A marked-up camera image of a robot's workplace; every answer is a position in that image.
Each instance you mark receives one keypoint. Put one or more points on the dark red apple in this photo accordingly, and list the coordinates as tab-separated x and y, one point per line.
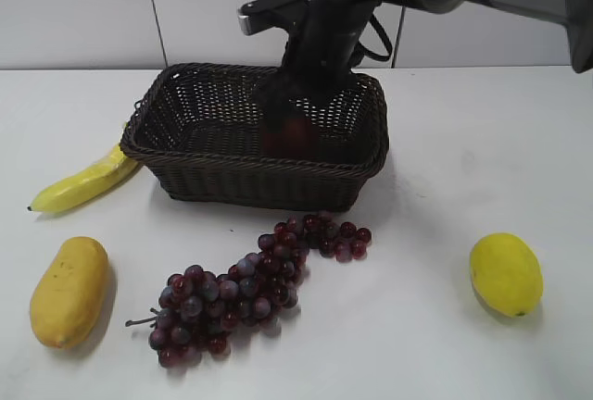
294	137

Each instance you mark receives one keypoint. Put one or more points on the yellow banana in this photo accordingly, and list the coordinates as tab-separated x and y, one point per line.
106	173

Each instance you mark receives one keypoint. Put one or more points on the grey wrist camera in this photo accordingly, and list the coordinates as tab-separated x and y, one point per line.
260	15

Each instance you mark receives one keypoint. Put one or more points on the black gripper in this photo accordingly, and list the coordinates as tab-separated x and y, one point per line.
333	37

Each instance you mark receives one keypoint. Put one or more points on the yellow mango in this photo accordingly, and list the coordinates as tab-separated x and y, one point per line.
68	299

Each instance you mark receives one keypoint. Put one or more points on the purple grape bunch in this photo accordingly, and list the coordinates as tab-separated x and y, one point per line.
198	310

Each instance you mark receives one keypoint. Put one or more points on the yellow lemon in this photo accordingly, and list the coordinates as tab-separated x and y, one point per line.
506	274

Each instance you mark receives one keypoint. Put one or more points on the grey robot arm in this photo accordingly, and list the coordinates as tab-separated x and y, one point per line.
575	16

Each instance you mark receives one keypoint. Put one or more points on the black woven basket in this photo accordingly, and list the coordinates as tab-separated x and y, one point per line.
197	129

